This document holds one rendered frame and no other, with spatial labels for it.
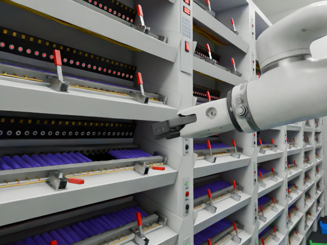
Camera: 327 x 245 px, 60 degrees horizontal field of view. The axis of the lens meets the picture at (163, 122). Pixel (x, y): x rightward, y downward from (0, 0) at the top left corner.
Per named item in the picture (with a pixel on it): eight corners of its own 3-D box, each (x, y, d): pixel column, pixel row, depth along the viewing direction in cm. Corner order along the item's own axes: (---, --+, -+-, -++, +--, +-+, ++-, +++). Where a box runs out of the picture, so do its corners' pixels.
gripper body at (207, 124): (237, 130, 44) (177, 144, 50) (258, 131, 52) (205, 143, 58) (227, 83, 45) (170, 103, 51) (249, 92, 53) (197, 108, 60)
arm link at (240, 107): (252, 130, 43) (233, 133, 45) (268, 131, 50) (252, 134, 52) (240, 77, 44) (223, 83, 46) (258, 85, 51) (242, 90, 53)
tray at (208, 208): (248, 203, 148) (257, 179, 146) (189, 237, 99) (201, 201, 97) (215, 186, 159) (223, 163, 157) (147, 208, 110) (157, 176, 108)
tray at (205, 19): (246, 53, 152) (255, 27, 149) (188, 13, 103) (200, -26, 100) (214, 46, 163) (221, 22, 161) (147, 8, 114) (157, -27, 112)
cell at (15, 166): (9, 163, 62) (23, 175, 58) (0, 163, 61) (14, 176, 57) (10, 155, 62) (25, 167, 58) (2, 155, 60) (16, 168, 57)
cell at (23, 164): (18, 162, 64) (32, 174, 60) (9, 163, 62) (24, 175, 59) (20, 154, 63) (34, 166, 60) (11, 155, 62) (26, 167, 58)
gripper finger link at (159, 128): (174, 132, 51) (146, 140, 55) (184, 132, 54) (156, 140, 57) (171, 115, 51) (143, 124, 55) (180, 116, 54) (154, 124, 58)
